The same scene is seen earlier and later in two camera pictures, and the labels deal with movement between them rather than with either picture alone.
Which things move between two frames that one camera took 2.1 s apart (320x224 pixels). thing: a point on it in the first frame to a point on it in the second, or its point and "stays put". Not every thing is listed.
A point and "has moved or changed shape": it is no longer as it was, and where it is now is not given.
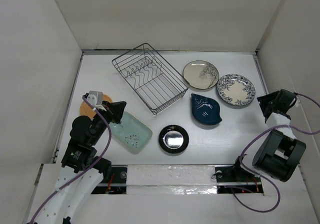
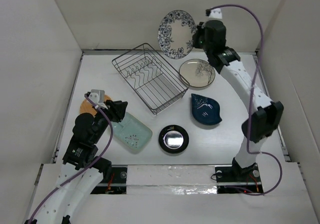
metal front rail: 203,184 stays put
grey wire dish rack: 154,81 stays put
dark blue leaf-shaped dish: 205,110 stays put
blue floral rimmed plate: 236,90 to 175,34
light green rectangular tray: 131,131 stays put
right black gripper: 263,99 to 201,28
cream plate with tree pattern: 200,74 has moved or changed shape
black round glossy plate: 173,139 stays put
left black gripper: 114,110 stays put
